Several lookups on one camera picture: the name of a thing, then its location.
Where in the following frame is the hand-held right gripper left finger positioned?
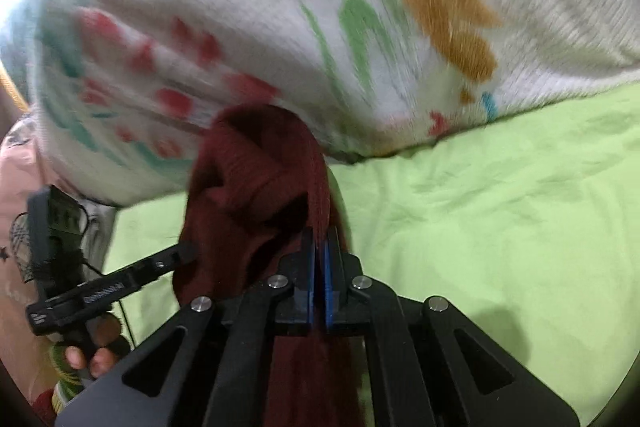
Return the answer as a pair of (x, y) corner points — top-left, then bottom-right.
(54, 227), (317, 427)

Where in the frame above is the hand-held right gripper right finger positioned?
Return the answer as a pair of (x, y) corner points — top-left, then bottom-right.
(324, 227), (581, 427)

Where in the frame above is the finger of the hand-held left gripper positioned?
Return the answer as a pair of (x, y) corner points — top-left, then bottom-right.
(107, 242), (199, 290)

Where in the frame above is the maroon knit sweater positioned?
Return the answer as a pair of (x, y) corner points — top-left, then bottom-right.
(172, 103), (366, 427)

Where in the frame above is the person's left hand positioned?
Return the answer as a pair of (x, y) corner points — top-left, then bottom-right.
(65, 314), (132, 380)

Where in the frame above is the light green bed sheet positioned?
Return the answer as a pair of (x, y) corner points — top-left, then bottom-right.
(102, 82), (640, 427)

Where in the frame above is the white floral blanket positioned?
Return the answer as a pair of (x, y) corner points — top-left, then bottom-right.
(0, 0), (640, 208)

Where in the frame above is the thin black cable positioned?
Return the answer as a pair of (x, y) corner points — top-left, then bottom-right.
(75, 202), (136, 345)

